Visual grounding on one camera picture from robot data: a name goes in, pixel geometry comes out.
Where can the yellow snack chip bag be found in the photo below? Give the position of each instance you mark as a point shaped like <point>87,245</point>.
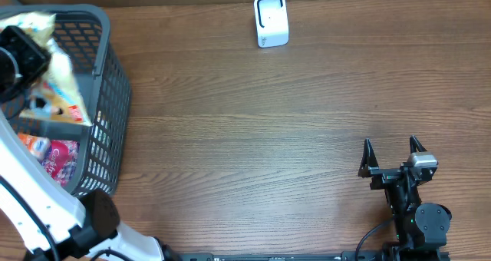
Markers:
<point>55,96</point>

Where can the pink purple pad pack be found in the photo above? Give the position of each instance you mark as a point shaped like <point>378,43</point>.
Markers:
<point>60,160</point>

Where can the white barcode scanner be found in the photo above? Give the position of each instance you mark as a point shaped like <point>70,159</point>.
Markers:
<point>271,20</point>

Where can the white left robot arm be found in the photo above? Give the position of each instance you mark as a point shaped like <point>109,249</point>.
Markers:
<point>55,224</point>

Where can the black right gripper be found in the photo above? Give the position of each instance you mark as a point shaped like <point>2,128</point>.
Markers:
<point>383,175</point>

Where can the small orange white box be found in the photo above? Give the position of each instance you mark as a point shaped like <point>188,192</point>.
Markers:
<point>37,146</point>

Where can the grey plastic mesh basket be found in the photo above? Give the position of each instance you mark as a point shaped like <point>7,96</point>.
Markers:
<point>83,32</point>

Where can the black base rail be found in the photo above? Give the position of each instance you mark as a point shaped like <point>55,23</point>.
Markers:
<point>268,257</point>

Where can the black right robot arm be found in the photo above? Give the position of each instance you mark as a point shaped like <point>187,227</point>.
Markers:
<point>421,228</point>

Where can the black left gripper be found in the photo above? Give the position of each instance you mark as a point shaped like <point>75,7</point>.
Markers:
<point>39,57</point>

